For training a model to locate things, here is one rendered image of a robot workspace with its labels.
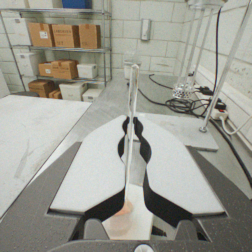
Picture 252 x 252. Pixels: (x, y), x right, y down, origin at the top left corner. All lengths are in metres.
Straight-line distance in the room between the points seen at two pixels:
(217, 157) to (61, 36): 2.32
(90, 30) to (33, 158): 1.98
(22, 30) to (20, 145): 2.36
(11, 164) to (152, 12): 2.38
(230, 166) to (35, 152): 0.58
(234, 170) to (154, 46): 2.21
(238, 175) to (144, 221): 0.34
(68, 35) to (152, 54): 1.23
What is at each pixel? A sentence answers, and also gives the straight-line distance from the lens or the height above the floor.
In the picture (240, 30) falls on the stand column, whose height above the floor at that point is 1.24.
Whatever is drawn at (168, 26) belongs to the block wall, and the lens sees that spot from 2.52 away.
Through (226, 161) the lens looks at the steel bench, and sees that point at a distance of 0.54.
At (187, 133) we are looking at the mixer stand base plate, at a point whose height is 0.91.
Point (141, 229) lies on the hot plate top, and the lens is 0.25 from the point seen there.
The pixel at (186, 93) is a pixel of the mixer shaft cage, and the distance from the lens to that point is 0.51.
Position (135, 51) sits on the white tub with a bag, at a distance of 1.14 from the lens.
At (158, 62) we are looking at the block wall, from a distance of 2.55.
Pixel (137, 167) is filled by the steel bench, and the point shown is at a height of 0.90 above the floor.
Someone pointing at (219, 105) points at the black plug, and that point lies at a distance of 0.77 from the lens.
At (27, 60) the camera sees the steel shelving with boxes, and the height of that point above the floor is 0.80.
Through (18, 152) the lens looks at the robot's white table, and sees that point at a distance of 0.55.
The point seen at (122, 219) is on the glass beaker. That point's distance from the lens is 0.19.
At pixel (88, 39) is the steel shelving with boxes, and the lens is 2.30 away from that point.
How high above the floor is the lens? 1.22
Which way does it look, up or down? 33 degrees down
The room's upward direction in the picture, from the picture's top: 3 degrees clockwise
